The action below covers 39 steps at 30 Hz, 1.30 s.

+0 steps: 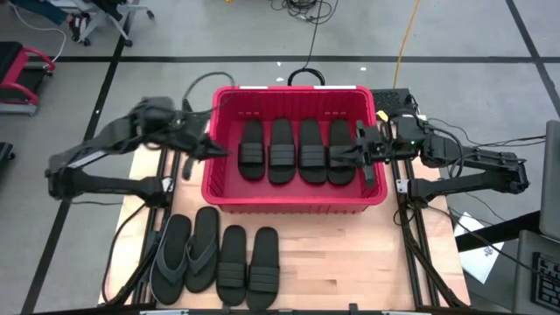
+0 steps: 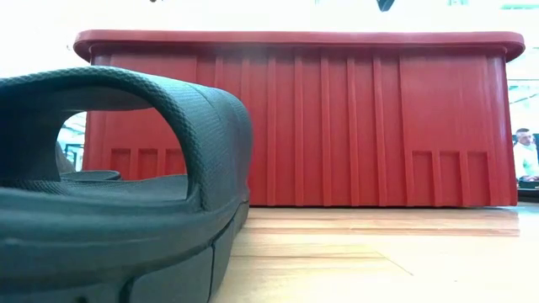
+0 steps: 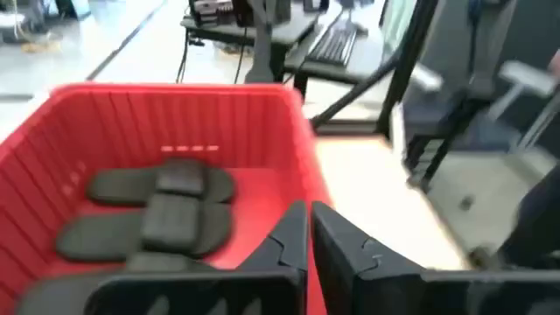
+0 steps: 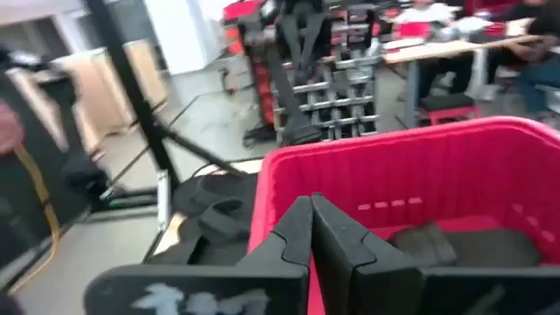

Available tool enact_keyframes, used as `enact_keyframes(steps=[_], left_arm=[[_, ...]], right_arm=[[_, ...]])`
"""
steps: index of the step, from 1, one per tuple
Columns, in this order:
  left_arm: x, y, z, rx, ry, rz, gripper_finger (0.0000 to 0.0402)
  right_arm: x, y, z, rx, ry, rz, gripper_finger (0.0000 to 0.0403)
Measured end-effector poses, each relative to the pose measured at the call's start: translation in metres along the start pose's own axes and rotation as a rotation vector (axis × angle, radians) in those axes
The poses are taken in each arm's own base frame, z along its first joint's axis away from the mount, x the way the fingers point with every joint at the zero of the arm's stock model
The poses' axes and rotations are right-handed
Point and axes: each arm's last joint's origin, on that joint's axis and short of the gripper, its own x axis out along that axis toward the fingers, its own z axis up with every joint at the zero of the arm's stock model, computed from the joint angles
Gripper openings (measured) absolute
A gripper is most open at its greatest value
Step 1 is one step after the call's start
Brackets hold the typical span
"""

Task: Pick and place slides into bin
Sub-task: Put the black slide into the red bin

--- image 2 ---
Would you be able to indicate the black slide sandal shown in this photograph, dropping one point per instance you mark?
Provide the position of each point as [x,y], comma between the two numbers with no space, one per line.
[126,235]

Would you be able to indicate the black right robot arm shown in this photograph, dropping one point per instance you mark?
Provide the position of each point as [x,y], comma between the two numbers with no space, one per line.
[385,4]

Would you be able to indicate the red plastic bin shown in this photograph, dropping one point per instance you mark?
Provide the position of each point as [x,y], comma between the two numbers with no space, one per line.
[337,126]

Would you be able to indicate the person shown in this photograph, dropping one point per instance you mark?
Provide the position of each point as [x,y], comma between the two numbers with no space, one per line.
[63,162]
[526,160]

